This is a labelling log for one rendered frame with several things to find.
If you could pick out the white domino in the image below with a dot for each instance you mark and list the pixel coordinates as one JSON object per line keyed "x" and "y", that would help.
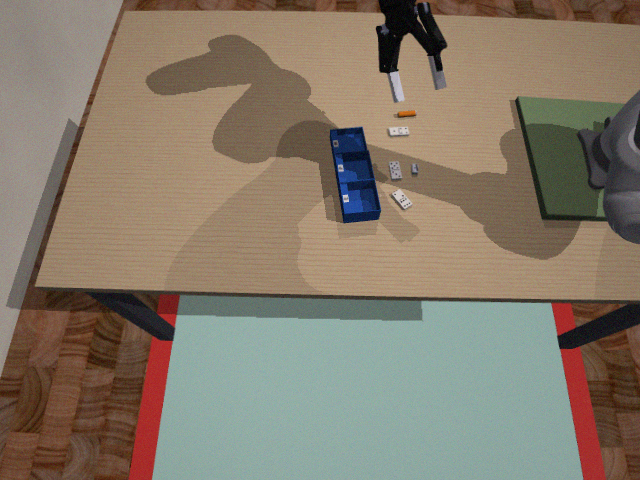
{"x": 395, "y": 171}
{"x": 401, "y": 199}
{"x": 398, "y": 131}

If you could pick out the blue three-compartment bin rack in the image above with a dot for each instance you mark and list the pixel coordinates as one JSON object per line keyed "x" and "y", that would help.
{"x": 363, "y": 195}

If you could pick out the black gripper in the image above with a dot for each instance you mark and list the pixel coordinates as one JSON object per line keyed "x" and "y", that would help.
{"x": 433, "y": 41}

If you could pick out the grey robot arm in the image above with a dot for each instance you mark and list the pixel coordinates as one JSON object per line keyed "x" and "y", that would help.
{"x": 621, "y": 199}

